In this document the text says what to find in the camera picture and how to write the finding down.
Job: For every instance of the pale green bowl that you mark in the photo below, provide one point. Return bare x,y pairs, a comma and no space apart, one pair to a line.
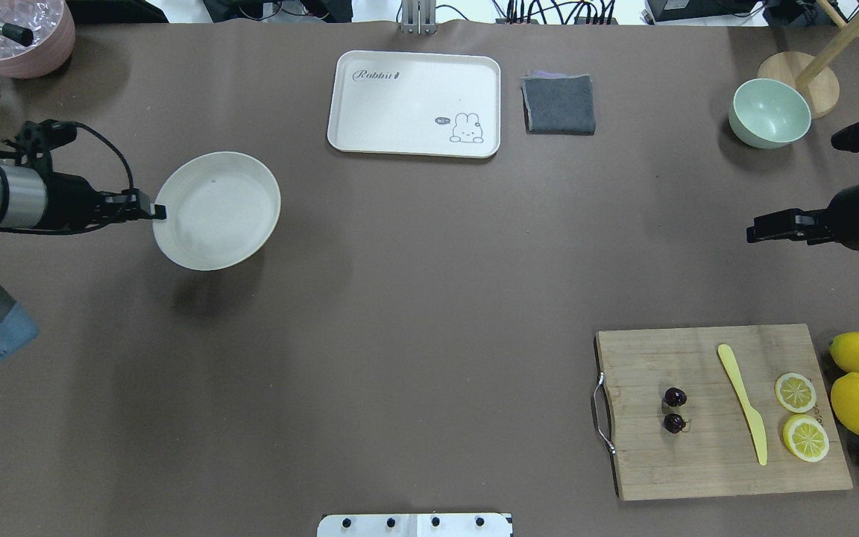
768,114

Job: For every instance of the white rabbit tray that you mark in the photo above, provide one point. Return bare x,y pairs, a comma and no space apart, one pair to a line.
416,103

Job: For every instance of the round white plate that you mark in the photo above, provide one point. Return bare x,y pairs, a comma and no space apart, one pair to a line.
220,209

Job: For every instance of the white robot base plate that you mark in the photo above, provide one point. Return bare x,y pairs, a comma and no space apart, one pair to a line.
417,524

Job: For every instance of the pink ice bucket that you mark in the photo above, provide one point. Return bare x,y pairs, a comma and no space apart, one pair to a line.
36,37

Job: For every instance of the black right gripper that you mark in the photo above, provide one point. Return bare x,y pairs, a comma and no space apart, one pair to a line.
853,212

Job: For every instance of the grey folded cloth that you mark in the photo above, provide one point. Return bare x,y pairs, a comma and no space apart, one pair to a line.
559,104

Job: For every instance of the wooden stand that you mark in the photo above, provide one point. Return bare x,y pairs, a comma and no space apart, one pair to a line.
811,75

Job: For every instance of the yellow plastic knife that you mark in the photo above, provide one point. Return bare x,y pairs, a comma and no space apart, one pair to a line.
754,421

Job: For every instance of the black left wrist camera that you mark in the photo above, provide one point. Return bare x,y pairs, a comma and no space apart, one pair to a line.
31,147

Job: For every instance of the dark red cherry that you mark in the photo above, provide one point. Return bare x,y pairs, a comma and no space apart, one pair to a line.
675,423
674,397

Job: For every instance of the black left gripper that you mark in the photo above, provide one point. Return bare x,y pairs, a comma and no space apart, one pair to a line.
68,201

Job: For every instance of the lemon slice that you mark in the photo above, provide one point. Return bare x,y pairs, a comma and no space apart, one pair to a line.
795,392
805,438

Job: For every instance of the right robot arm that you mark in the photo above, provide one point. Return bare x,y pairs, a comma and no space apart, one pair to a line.
839,222

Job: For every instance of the wooden cutting board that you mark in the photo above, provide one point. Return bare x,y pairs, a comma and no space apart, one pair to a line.
715,458

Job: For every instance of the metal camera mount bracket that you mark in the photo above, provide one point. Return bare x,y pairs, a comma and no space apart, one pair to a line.
418,17

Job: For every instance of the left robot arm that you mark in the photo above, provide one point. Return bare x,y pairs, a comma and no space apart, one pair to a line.
37,203

